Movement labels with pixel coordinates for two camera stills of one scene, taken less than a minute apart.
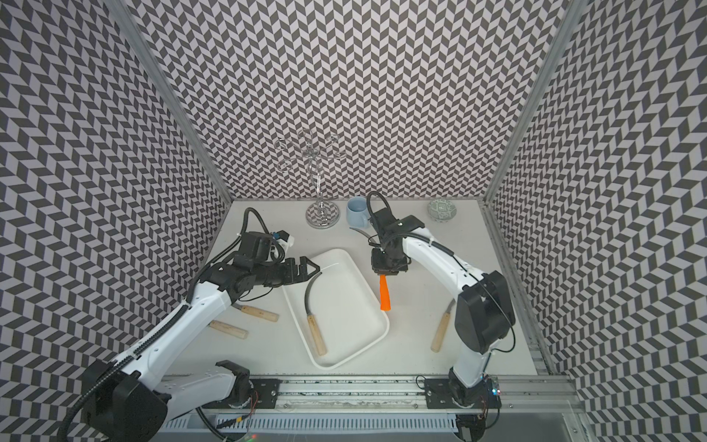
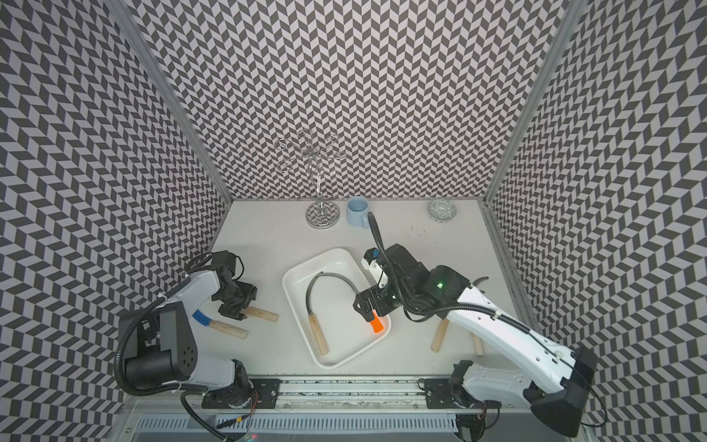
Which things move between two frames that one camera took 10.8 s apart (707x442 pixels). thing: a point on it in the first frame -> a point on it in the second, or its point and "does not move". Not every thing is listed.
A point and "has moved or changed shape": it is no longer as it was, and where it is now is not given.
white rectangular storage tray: x=350 y=313 does not move
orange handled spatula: x=385 y=298 has moved or changed shape
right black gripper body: x=388 y=261 -> x=387 y=299
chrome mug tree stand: x=307 y=148 does not move
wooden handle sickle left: x=257 y=313 does not move
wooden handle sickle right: x=442 y=329 does not move
